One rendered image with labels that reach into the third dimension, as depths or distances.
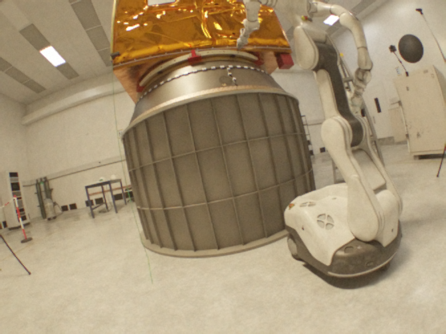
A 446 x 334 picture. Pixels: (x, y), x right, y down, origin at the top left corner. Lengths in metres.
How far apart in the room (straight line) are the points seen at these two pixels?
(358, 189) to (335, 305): 0.49
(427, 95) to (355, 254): 3.31
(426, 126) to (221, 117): 3.41
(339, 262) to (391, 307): 0.32
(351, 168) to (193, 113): 1.09
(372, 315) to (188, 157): 1.41
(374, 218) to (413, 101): 3.26
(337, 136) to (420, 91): 3.14
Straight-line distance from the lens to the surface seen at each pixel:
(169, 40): 2.03
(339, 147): 0.88
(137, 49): 2.03
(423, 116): 3.88
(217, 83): 1.57
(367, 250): 0.90
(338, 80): 1.02
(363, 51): 1.16
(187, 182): 1.42
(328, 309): 0.90
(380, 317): 0.88
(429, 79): 3.86
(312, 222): 0.93
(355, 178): 0.85
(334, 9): 1.32
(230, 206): 1.41
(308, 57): 1.00
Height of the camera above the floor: 0.67
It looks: 2 degrees down
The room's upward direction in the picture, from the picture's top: 12 degrees counter-clockwise
